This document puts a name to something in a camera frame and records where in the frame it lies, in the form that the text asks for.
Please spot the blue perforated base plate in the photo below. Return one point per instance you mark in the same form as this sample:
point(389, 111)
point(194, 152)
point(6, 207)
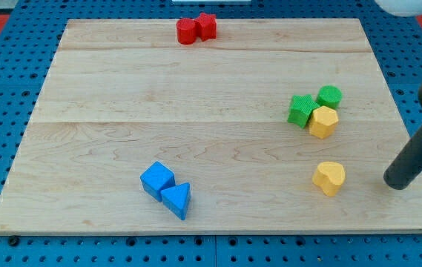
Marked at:
point(28, 41)

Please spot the green star block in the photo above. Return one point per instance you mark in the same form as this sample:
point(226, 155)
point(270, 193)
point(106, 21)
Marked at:
point(300, 109)

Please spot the red cylinder block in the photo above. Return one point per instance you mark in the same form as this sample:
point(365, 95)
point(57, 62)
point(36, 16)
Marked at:
point(186, 31)

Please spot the blue cube block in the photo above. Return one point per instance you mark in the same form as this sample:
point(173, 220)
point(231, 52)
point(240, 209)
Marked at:
point(156, 179)

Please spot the wooden board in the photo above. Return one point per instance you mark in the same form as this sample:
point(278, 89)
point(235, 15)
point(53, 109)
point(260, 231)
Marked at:
point(122, 94)

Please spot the yellow heart block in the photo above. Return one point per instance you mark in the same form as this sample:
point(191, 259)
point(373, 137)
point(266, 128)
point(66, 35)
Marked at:
point(329, 177)

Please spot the green cylinder block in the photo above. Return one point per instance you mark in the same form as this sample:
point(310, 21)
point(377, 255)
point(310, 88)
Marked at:
point(329, 96)

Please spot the blue triangle block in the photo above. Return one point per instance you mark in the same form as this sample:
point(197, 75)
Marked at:
point(177, 199)

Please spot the yellow hexagon block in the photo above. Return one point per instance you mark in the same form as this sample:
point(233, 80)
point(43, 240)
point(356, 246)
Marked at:
point(323, 122)

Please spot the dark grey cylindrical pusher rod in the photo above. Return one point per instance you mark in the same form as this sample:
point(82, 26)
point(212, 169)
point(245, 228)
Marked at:
point(407, 164)

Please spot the red star block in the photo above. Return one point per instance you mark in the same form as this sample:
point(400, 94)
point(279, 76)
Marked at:
point(206, 25)

